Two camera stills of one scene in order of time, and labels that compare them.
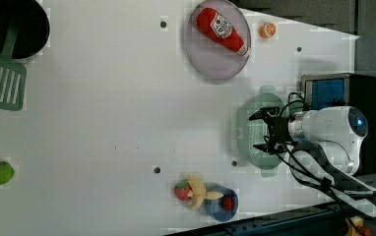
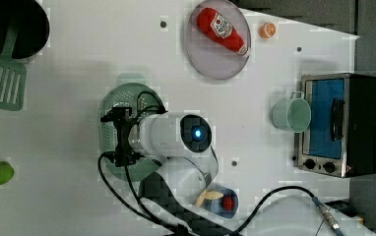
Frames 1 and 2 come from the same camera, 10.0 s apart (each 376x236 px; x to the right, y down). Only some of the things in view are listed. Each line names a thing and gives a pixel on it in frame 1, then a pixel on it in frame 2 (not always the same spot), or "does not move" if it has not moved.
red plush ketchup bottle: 219,27 does not move
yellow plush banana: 199,193 does not move
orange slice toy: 267,29 does not move
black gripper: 278,129 -> 123,120
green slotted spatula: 2,78 does not move
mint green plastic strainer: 246,133 -> 132,91
